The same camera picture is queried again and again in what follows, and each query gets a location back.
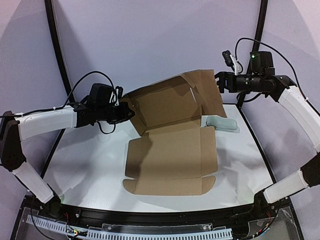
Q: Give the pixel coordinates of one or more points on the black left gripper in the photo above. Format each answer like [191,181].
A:
[122,113]

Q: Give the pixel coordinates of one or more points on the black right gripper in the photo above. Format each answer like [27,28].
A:
[225,83]

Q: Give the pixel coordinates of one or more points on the brown cardboard box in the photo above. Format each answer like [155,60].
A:
[174,155]

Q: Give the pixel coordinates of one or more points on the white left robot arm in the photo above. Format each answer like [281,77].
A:
[103,104]

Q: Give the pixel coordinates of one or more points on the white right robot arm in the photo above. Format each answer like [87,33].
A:
[285,92]

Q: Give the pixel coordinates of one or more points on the pale green oblong case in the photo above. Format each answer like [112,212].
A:
[221,123]

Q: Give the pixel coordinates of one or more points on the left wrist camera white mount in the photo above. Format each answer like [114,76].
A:
[116,95]

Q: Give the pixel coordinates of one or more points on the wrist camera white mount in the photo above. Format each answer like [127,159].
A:
[232,62]
[116,95]

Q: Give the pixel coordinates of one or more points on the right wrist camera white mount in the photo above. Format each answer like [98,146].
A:
[232,62]

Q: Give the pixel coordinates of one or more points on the right black frame post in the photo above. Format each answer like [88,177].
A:
[241,99]

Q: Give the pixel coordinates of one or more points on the black frame post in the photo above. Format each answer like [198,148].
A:
[55,39]
[241,99]

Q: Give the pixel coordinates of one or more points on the left black frame post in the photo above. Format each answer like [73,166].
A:
[55,39]

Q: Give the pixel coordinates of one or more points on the white slotted cable duct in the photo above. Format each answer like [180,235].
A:
[131,232]

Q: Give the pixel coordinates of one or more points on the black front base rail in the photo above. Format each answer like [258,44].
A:
[285,224]

